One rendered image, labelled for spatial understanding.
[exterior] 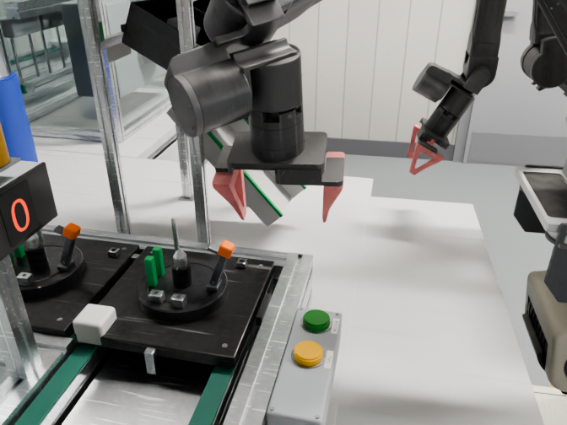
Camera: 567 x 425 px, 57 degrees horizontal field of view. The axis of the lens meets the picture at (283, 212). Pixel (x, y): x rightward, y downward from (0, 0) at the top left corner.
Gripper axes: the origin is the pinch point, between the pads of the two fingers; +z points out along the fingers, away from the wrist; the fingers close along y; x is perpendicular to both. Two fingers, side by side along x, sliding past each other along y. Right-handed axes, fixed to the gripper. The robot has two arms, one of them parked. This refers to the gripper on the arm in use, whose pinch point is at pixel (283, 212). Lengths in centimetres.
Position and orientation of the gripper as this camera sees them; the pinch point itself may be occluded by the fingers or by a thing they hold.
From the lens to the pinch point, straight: 61.3
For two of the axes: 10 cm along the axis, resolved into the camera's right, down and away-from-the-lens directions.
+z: 0.6, 7.7, 6.3
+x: 1.2, -6.3, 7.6
